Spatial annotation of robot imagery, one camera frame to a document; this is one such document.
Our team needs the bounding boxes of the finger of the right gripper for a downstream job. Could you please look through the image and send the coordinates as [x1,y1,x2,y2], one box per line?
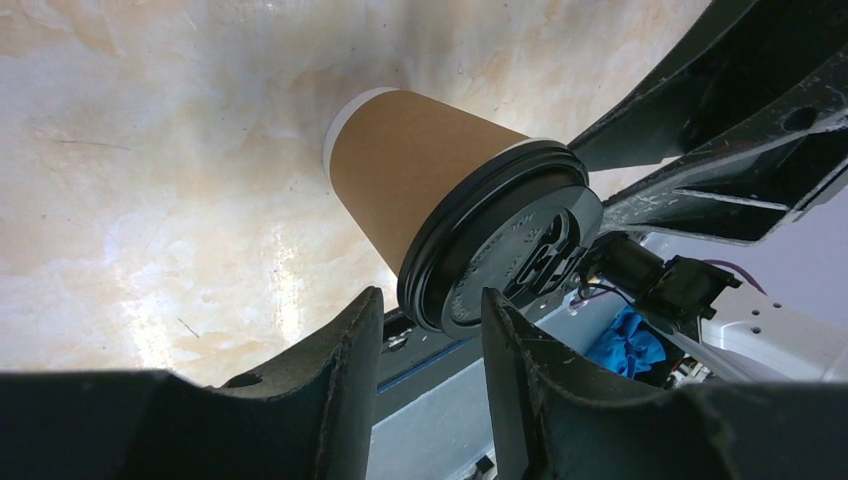
[569,1,847,171]
[601,66,847,244]

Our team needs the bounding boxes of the black cup lid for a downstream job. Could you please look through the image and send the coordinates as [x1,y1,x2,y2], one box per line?
[397,139,603,339]

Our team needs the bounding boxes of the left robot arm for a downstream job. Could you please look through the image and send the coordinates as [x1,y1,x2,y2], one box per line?
[1,233,847,479]

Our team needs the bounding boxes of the blue snack bag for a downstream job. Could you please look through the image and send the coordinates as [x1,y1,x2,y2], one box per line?
[585,307,667,379]

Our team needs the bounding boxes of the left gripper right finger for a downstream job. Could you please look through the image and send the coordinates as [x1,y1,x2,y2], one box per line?
[482,288,847,479]

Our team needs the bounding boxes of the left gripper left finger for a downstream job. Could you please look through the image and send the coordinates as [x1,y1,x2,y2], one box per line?
[1,287,383,479]

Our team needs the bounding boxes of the brown paper cup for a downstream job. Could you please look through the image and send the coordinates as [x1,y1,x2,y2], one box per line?
[323,88,529,274]

